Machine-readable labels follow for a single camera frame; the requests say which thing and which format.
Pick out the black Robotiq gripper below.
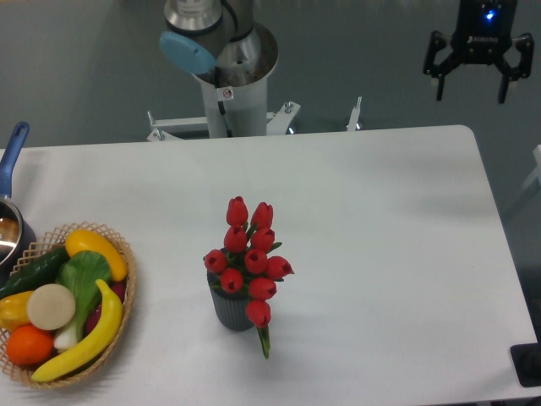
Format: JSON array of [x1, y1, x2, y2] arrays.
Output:
[[423, 0, 533, 105]]

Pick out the red tulip bouquet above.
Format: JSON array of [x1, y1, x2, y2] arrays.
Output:
[[203, 196, 294, 359]]

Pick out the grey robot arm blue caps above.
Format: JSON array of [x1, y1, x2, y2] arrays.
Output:
[[160, 1, 534, 102]]

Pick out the grey ribbed vase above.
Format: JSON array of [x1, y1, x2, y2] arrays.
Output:
[[206, 272, 254, 332]]

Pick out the black device at table edge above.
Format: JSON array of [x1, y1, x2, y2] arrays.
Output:
[[510, 343, 540, 387]]

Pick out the red vegetable in basket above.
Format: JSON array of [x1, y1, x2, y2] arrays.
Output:
[[85, 280, 127, 335]]

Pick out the yellow squash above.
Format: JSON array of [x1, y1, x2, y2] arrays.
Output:
[[65, 229, 128, 282]]

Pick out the green bok choy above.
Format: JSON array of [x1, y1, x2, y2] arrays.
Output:
[[54, 250, 112, 353]]

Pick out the woven wicker basket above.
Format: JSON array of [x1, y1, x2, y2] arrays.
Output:
[[1, 222, 136, 389]]

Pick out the green cucumber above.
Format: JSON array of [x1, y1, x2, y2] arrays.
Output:
[[1, 246, 70, 299]]

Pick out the yellow banana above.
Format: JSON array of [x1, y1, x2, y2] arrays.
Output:
[[31, 279, 123, 383]]

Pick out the beige round disc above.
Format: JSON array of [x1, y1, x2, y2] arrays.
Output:
[[26, 283, 75, 331]]

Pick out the yellow bell pepper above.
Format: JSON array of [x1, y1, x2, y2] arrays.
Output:
[[1, 291, 33, 332]]

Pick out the orange fruit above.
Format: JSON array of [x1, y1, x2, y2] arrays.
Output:
[[6, 324, 53, 366]]

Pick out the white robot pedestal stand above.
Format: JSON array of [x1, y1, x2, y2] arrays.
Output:
[[145, 67, 363, 143]]

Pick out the blue handled steel pot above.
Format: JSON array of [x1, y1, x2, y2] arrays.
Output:
[[1, 122, 36, 287]]

